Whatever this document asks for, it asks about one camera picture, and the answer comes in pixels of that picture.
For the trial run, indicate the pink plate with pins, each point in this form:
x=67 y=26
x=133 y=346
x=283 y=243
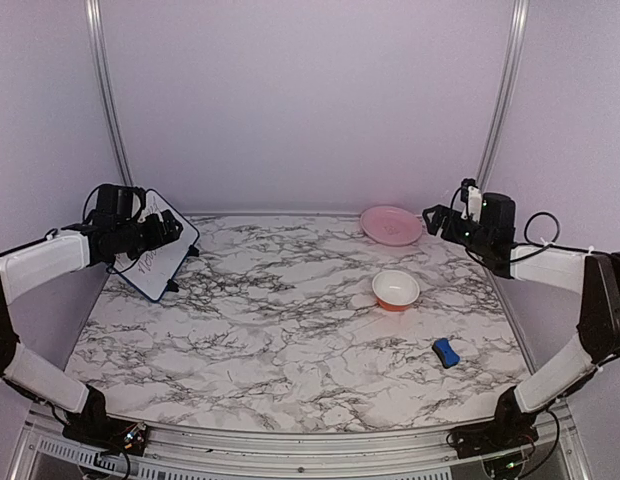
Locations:
x=391 y=226

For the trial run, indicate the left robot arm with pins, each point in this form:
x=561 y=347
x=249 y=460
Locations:
x=67 y=250

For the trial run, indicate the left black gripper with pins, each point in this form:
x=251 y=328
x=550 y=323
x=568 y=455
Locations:
x=157 y=237

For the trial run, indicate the right aluminium frame post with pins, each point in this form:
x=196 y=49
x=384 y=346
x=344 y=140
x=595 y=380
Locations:
x=505 y=91

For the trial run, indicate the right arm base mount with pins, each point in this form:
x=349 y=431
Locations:
x=488 y=437

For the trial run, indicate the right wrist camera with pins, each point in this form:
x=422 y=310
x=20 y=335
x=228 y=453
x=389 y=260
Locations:
x=472 y=198

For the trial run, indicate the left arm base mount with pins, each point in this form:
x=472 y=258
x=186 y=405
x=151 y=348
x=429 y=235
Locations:
x=117 y=435

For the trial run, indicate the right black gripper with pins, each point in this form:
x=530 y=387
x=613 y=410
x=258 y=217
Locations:
x=440 y=213

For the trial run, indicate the left aluminium frame post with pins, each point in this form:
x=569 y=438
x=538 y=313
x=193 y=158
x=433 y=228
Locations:
x=100 y=60

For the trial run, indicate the small blue-framed whiteboard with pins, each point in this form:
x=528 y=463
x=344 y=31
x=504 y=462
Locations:
x=153 y=273

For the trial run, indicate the orange and white bowl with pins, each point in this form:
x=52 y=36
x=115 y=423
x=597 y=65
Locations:
x=395 y=290

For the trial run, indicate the front aluminium rail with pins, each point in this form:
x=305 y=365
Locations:
x=177 y=452

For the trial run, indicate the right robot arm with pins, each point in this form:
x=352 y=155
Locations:
x=571 y=293

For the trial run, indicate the blue whiteboard eraser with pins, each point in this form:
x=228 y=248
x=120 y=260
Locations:
x=445 y=353

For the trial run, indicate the aluminium frame post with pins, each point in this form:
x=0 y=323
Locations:
x=100 y=60
x=505 y=91

